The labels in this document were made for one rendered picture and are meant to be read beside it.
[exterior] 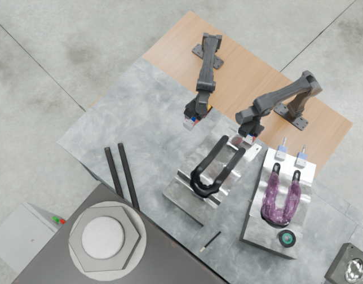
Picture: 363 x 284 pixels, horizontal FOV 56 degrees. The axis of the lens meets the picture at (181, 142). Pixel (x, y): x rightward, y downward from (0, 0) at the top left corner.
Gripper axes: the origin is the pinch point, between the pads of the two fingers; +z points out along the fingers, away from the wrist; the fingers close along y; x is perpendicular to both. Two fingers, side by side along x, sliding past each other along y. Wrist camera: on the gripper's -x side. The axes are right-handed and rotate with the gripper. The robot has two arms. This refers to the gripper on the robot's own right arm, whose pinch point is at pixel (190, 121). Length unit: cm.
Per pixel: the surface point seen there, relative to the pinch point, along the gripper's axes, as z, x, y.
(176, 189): 22.0, -22.6, 14.7
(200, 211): 22.4, -23.6, 31.0
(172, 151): 20.0, -5.7, 0.2
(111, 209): -69, -104, 22
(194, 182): 17.0, -16.5, 20.0
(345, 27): -10, 222, 36
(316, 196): 7, 18, 74
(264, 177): 4.9, 3.8, 46.2
